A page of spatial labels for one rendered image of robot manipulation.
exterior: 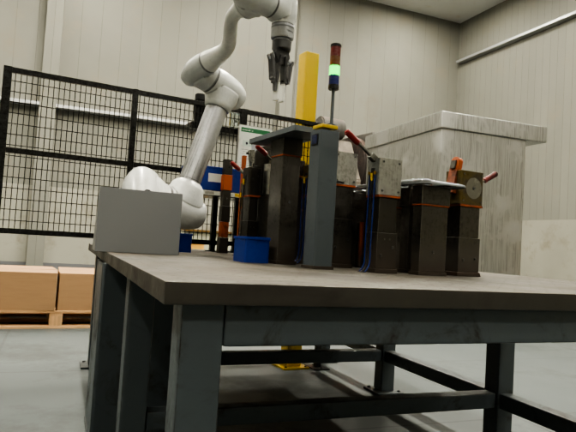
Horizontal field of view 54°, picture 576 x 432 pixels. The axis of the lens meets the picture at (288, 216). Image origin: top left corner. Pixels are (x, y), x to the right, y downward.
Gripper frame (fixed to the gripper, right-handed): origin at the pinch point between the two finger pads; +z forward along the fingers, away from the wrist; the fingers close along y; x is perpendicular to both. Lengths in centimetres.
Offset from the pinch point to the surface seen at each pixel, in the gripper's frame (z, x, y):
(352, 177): 32.8, -30.3, 9.3
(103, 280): 75, 41, -45
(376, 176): 35, -51, -6
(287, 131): 19.9, -20.9, -15.9
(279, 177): 34.2, -11.8, -9.4
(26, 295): 109, 286, 30
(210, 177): 25, 85, 38
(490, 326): 73, -98, -28
